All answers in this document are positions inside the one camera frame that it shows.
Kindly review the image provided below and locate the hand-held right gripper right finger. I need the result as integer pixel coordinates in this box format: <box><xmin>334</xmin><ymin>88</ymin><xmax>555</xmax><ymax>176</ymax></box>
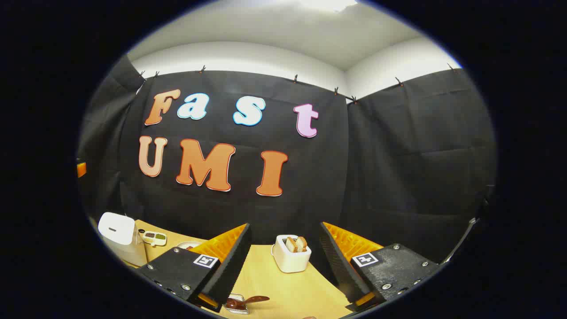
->
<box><xmin>319</xmin><ymin>222</ymin><xmax>443</xmax><ymax>312</ymax></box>

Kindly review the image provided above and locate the white rice cooker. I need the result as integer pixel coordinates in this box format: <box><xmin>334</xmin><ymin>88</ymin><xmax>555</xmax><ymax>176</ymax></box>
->
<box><xmin>98</xmin><ymin>212</ymin><xmax>149</xmax><ymax>267</ymax></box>

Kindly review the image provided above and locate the white divided seasoning dish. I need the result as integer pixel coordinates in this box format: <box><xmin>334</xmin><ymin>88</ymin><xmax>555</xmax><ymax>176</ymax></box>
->
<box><xmin>138</xmin><ymin>230</ymin><xmax>167</xmax><ymax>247</ymax></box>

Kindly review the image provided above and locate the black backdrop cloth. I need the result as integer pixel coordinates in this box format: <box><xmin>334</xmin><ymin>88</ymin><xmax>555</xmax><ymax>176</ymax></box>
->
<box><xmin>76</xmin><ymin>53</ymin><xmax>497</xmax><ymax>266</ymax></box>

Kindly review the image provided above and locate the brown wooden spoon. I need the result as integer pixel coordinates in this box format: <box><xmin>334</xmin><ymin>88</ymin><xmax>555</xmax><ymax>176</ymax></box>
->
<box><xmin>225</xmin><ymin>296</ymin><xmax>270</xmax><ymax>311</ymax></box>

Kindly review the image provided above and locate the white toaster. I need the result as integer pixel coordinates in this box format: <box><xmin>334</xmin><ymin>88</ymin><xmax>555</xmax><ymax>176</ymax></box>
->
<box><xmin>271</xmin><ymin>235</ymin><xmax>312</xmax><ymax>273</ymax></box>

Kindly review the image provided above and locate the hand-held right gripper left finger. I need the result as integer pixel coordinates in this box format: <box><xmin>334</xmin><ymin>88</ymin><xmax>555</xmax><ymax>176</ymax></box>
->
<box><xmin>136</xmin><ymin>223</ymin><xmax>252</xmax><ymax>313</ymax></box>

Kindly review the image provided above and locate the metal wire chopstick holder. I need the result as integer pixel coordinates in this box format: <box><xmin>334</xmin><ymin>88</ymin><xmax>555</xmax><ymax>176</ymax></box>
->
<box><xmin>224</xmin><ymin>293</ymin><xmax>249</xmax><ymax>315</ymax></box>

